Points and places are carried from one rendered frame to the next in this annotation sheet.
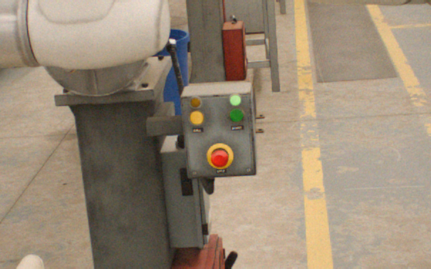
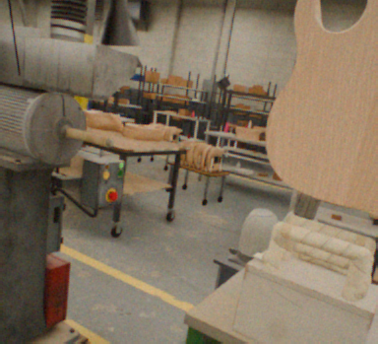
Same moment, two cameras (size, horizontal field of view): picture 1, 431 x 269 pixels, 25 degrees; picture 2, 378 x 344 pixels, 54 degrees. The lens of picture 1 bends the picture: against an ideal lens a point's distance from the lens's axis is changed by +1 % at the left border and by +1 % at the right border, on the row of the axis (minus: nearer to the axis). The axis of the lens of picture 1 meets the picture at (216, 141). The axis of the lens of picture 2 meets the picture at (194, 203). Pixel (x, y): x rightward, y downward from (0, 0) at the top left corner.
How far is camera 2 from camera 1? 1.73 m
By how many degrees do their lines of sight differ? 64
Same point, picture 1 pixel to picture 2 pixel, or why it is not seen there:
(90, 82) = (58, 155)
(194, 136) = (102, 185)
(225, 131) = (114, 181)
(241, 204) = not seen: outside the picture
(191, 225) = (55, 240)
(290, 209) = not seen: outside the picture
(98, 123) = (22, 182)
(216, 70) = not seen: outside the picture
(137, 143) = (41, 194)
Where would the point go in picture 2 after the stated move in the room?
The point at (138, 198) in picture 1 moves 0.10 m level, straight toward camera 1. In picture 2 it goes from (37, 229) to (57, 235)
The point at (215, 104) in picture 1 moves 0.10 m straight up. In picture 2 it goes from (113, 168) to (115, 144)
